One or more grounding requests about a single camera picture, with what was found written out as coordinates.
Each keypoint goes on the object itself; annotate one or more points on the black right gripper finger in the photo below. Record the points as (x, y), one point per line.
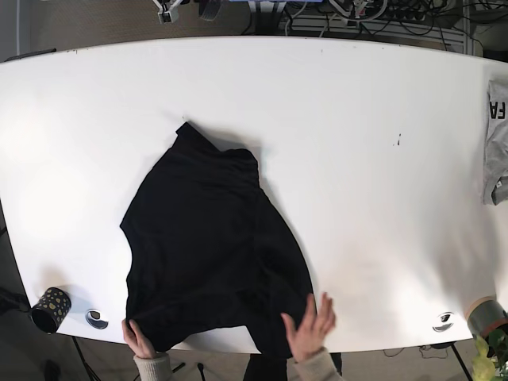
(167, 16)

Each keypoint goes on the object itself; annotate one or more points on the black T-shirt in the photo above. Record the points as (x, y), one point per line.
(210, 251)

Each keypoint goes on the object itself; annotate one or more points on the right beige sweater forearm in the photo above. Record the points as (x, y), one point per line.
(319, 367)

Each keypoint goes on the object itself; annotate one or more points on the left beige sweater forearm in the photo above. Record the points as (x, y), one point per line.
(156, 369)

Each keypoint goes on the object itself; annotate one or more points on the person's left hand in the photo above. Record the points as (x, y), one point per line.
(137, 341)

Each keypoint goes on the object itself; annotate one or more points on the person's right hand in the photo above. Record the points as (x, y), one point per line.
(307, 340)

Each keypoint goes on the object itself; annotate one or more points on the left silver table grommet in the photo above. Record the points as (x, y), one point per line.
(95, 319)

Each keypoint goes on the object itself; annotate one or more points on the silver table grommet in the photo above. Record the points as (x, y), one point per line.
(443, 322)
(95, 319)

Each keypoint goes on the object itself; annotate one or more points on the black gold spotted cup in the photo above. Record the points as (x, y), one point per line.
(51, 309)

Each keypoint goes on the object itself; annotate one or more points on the right silver table grommet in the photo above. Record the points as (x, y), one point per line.
(443, 322)

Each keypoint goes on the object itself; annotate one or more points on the grey plant pot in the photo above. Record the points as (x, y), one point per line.
(484, 316)

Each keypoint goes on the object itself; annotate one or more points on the green potted plant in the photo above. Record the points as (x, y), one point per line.
(490, 364)

